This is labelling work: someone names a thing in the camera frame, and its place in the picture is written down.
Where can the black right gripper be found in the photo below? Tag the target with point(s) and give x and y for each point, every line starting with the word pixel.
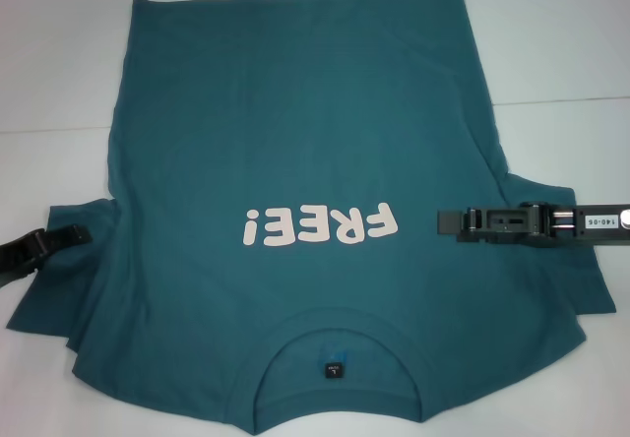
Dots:
pixel 566 235

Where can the teal t-shirt with FREE print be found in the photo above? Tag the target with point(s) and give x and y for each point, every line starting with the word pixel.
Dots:
pixel 305 127

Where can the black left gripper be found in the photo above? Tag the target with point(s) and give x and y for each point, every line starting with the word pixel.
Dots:
pixel 17 262

